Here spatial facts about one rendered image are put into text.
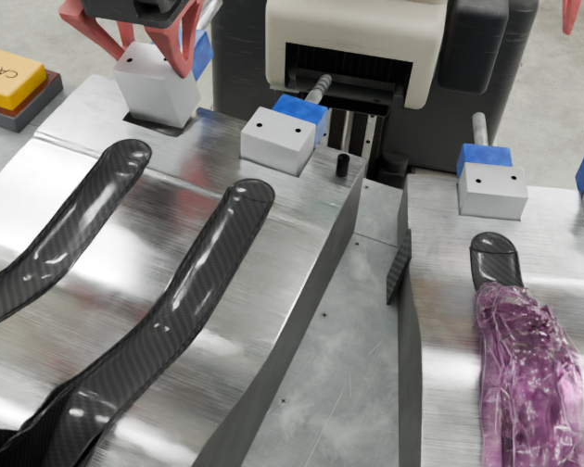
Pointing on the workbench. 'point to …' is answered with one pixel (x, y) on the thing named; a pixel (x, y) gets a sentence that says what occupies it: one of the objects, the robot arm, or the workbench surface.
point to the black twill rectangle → (399, 266)
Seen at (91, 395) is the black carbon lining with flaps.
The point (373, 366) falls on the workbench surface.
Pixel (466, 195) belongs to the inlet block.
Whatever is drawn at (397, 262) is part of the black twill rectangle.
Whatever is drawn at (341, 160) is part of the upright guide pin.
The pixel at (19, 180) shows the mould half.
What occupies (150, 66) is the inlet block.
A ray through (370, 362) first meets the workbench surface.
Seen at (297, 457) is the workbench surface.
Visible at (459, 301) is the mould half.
